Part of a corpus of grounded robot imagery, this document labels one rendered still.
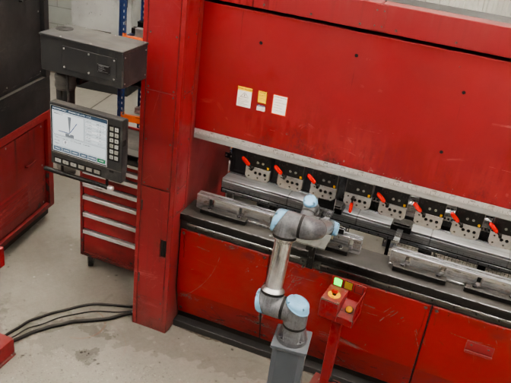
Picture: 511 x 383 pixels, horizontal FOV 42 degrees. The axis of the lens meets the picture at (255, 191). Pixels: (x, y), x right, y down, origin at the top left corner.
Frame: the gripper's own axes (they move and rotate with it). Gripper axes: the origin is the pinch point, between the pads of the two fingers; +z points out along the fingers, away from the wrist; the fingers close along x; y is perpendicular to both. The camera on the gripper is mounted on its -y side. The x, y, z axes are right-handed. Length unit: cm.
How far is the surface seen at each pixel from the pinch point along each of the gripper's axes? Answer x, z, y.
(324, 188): 0.4, -13.2, 19.8
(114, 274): 148, 90, -50
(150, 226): 97, 5, -29
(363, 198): -22.1, -12.7, 21.0
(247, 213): 44.7, 9.9, -0.2
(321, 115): 10, -46, 47
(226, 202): 59, 7, 1
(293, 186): 18.6, -10.9, 16.6
